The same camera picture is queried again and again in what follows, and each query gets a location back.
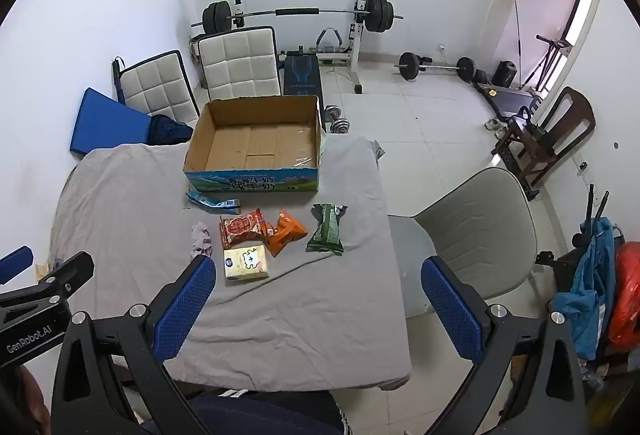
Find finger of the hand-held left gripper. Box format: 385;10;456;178
37;251;95;301
0;246;34;286

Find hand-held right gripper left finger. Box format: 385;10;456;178
50;256;217;435

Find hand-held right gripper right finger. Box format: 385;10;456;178
421;256;586;435

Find pink plush toy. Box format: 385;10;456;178
191;221;215;261

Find yellow snack box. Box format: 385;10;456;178
223;244;271;283

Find red snack packet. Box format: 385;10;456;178
219;207;271;250

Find blue snack packet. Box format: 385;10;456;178
186;189;242;214

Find orange snack packet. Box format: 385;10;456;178
264;209;308;258

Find green snack packet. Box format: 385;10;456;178
306;203;348;257

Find cardboard box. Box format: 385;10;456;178
182;95;328;193

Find person's left forearm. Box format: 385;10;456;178
0;365;52;435

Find grey office chair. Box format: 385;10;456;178
389;167;538;320

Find grey tablecloth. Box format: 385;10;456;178
50;133;413;391

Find person's dark trousers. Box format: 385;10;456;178
140;390;351;435

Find blue jacket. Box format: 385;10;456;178
550;217;618;361

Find blue foam mat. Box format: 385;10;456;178
69;87;151;158

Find dark blue garment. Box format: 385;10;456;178
147;114;195;146

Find black stand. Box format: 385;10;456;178
535;184;612;296

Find red bag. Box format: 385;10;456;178
607;241;640;348

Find black blue pole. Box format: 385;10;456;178
112;57;126;106

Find white padded chair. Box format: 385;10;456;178
112;50;201;128
196;26;282;103

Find treadmill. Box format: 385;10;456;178
475;35;573;123

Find dark wooden chair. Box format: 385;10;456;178
491;86;597;200

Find black speaker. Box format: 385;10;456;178
492;61;518;88

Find short barbell with black plates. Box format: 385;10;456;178
392;51;476;83

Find black blue weight bench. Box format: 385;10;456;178
282;55;323;98

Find thin leaning bar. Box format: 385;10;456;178
512;0;524;88

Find white barbell rack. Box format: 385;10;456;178
230;0;373;94

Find long barbell with black plates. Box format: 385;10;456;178
202;0;405;36

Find window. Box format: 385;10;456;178
560;0;599;52

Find grey bench handle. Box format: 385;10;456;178
317;27;346;54

